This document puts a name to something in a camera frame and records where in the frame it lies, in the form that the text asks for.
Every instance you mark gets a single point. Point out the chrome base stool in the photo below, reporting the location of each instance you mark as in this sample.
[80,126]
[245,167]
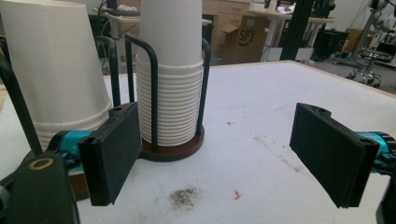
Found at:
[372,59]

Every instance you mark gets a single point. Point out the brown cardboard box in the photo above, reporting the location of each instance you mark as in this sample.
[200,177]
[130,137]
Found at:
[246,40]

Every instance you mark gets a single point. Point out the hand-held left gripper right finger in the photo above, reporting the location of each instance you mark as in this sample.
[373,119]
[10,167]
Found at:
[330,155]

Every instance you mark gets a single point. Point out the stack of white cups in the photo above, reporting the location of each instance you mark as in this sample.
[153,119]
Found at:
[53,62]
[171,31]

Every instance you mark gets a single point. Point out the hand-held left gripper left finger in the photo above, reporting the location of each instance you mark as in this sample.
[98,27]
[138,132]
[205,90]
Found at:
[112,155]

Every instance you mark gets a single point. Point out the white desk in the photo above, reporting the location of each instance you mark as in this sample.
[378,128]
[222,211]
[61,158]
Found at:
[280,17]

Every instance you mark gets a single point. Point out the white table mat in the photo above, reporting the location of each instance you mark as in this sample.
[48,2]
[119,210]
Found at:
[249,140]

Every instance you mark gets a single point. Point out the black metal frame post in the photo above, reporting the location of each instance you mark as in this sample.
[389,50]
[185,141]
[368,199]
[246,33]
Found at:
[295,31]

